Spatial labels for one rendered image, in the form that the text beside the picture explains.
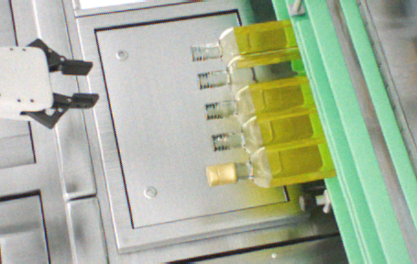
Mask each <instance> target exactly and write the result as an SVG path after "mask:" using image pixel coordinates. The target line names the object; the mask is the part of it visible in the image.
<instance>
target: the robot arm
mask: <svg viewBox="0 0 417 264"><path fill-rule="evenodd" d="M92 67H93V62H92V61H87V60H67V58H66V57H65V56H62V55H61V56H60V54H59V53H57V52H55V50H53V49H49V48H48V45H47V44H46V43H45V42H44V41H43V40H42V39H40V38H37V39H35V40H33V41H32V42H31V43H30V44H27V45H26V46H25V47H0V118H5V119H13V120H22V121H37V122H40V124H41V125H43V126H45V127H47V128H48V129H53V128H54V127H55V126H56V125H57V122H59V120H60V118H61V117H62V116H63V115H64V114H65V113H66V112H68V111H69V109H70V108H76V109H89V108H93V107H94V105H96V103H97V101H98V99H99V94H98V93H73V94H72V97H71V96H68V95H64V94H61V93H53V92H52V86H51V81H50V77H49V74H50V73H53V72H61V74H63V75H88V73H89V72H90V71H91V68H92ZM46 108H50V109H53V110H55V111H54V112H53V115H47V114H46Z"/></svg>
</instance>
